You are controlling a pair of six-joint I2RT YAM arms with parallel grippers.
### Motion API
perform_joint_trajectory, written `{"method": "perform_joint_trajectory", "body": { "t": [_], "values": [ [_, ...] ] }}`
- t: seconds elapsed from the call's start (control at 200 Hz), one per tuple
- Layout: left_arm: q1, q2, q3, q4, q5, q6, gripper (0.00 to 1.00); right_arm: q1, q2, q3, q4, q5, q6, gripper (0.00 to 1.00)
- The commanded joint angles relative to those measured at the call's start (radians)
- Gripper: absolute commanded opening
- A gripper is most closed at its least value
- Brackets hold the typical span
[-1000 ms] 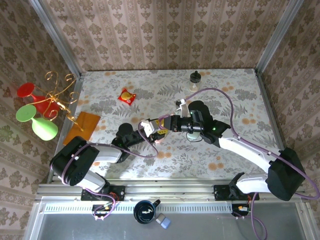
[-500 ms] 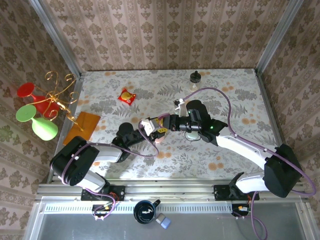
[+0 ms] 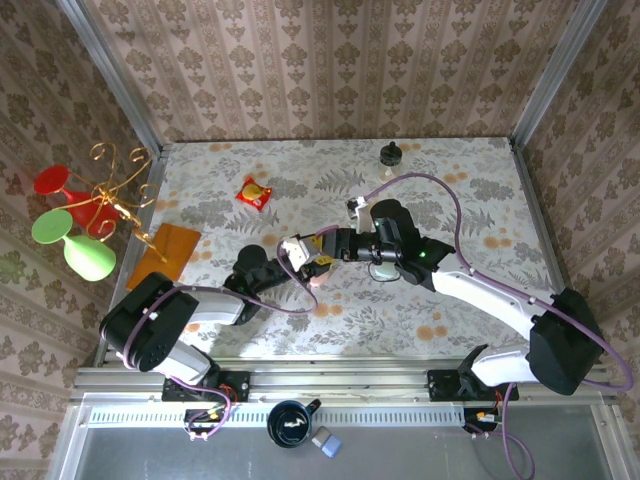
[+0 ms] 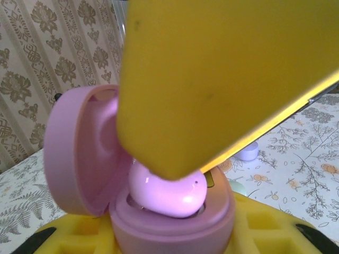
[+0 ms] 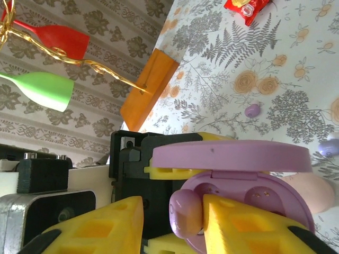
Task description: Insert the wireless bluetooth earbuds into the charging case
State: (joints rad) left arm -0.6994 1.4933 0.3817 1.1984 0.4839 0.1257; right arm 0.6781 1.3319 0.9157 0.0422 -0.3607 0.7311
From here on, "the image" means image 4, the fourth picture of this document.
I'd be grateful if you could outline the mauve pink earbud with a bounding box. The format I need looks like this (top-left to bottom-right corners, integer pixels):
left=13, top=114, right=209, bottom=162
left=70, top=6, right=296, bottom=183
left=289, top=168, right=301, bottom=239
left=129, top=161, right=208, bottom=219

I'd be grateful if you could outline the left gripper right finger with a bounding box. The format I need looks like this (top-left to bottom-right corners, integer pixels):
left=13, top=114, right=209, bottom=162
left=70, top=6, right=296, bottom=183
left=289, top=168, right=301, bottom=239
left=225, top=192, right=339, bottom=254

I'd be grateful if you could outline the aluminium frame post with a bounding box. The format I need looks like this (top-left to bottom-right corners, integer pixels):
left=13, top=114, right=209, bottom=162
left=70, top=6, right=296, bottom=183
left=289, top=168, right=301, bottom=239
left=112, top=0, right=127, bottom=53

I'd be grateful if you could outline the mauve pink charging case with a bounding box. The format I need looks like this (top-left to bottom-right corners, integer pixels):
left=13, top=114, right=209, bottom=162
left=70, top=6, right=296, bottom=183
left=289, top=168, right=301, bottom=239
left=43, top=84, right=236, bottom=254

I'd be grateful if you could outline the mint green charging case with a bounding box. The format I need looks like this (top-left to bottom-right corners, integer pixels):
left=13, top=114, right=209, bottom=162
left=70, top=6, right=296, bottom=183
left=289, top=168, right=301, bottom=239
left=229, top=179, right=247, bottom=198

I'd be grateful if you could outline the lavender charging case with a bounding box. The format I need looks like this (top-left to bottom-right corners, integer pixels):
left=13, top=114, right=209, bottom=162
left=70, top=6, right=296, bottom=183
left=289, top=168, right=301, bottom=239
left=234, top=142, right=260, bottom=161

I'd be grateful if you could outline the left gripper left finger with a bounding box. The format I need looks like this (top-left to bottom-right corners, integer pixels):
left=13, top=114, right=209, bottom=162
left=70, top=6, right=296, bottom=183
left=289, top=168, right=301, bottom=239
left=7, top=213, right=120, bottom=254

